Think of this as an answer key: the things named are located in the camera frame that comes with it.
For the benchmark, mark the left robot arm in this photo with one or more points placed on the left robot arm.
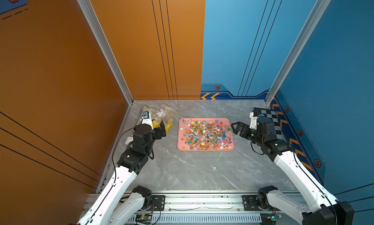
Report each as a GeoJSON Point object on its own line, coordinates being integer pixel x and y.
{"type": "Point", "coordinates": [104, 211]}

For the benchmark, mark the aluminium front rail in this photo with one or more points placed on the aluminium front rail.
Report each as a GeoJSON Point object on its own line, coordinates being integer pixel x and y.
{"type": "Point", "coordinates": [206, 201]}

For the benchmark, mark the pink plastic tray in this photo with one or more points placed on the pink plastic tray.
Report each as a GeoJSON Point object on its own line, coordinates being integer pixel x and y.
{"type": "Point", "coordinates": [205, 134]}

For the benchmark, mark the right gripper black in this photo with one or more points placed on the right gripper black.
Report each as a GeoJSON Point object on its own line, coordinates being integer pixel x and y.
{"type": "Point", "coordinates": [245, 128]}

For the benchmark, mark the black white chessboard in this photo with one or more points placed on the black white chessboard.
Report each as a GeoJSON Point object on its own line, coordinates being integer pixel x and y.
{"type": "Point", "coordinates": [271, 114]}

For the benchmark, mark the white earbuds case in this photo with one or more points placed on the white earbuds case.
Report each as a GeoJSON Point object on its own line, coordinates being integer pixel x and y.
{"type": "Point", "coordinates": [128, 140]}

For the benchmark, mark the left green circuit board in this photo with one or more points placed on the left green circuit board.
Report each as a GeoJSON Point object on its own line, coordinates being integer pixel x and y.
{"type": "Point", "coordinates": [143, 219]}

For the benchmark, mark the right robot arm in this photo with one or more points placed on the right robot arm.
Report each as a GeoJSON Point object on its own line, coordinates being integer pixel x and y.
{"type": "Point", "coordinates": [321, 208]}

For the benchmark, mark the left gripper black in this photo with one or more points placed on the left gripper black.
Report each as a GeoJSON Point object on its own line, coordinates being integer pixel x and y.
{"type": "Point", "coordinates": [158, 135]}

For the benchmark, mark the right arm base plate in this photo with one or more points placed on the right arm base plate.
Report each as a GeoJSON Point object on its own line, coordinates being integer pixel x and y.
{"type": "Point", "coordinates": [251, 202]}

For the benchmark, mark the right green circuit board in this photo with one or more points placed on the right green circuit board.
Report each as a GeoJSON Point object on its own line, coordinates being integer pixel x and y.
{"type": "Point", "coordinates": [270, 219]}

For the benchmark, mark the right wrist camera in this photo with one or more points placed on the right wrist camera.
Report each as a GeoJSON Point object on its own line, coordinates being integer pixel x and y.
{"type": "Point", "coordinates": [253, 119]}

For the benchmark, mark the yellow duck ziploc bag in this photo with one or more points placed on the yellow duck ziploc bag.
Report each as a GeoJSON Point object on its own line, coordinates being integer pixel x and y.
{"type": "Point", "coordinates": [156, 124]}
{"type": "Point", "coordinates": [167, 115]}

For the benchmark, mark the aluminium corner post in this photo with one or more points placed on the aluminium corner post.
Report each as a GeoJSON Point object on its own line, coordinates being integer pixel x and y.
{"type": "Point", "coordinates": [314, 17]}
{"type": "Point", "coordinates": [94, 23]}

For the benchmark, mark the right aluminium corner post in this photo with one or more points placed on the right aluminium corner post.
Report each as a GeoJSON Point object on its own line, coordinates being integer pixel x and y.
{"type": "Point", "coordinates": [314, 17]}

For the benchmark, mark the silver microphone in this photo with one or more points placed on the silver microphone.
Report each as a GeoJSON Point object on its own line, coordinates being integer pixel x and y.
{"type": "Point", "coordinates": [147, 109]}

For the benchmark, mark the green circuit board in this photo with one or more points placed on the green circuit board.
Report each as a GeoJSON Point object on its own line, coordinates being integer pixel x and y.
{"type": "Point", "coordinates": [270, 219]}
{"type": "Point", "coordinates": [143, 219]}

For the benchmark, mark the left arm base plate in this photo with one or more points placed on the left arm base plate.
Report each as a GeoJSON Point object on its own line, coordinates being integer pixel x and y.
{"type": "Point", "coordinates": [154, 202]}

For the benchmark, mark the left aluminium corner post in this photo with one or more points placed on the left aluminium corner post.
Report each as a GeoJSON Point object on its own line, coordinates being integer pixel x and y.
{"type": "Point", "coordinates": [94, 23]}

